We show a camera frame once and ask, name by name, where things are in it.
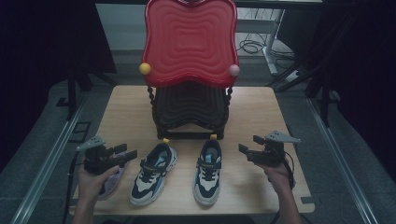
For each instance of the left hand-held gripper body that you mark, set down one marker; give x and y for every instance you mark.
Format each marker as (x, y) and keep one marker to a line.
(96, 161)

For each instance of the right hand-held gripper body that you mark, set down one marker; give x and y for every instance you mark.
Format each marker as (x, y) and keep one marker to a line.
(269, 155)

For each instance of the light purple sneaker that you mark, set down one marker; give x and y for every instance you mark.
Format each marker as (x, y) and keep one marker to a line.
(113, 183)

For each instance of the navy and white sneaker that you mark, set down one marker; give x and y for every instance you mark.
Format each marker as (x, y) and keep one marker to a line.
(152, 177)
(207, 177)

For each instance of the red wavy rack top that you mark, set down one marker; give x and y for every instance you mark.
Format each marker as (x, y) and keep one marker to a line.
(190, 43)

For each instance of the person's right hand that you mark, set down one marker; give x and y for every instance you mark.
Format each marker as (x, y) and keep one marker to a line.
(278, 177)

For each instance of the person's left hand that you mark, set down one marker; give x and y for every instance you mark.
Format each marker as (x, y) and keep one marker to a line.
(91, 186)

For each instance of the black metal stand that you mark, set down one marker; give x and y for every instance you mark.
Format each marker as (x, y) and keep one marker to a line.
(72, 93)
(325, 102)

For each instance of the white power strip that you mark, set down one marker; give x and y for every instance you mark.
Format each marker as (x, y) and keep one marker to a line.
(294, 76)

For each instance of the black curtain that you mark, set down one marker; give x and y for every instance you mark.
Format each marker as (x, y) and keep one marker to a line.
(367, 62)
(37, 46)

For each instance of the metal floor rail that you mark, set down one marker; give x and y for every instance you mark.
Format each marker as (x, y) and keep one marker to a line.
(46, 168)
(342, 161)

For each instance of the white metal desk frame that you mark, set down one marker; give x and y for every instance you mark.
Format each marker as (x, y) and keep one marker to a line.
(271, 46)

